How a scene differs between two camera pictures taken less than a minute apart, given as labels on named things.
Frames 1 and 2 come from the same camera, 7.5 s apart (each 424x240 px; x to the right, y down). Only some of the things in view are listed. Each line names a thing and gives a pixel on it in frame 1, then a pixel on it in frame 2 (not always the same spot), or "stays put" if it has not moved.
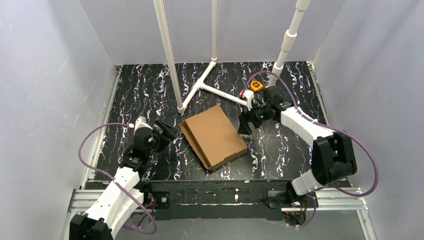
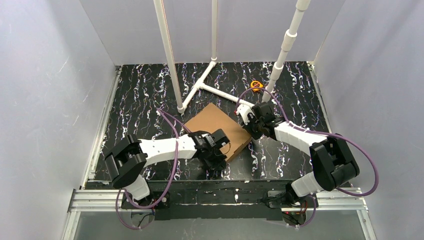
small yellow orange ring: x=256 y=85 stays put
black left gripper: x=164 y=133 → x=215 y=159
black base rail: x=187 y=200 stays put
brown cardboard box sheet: x=213 y=135 stays put
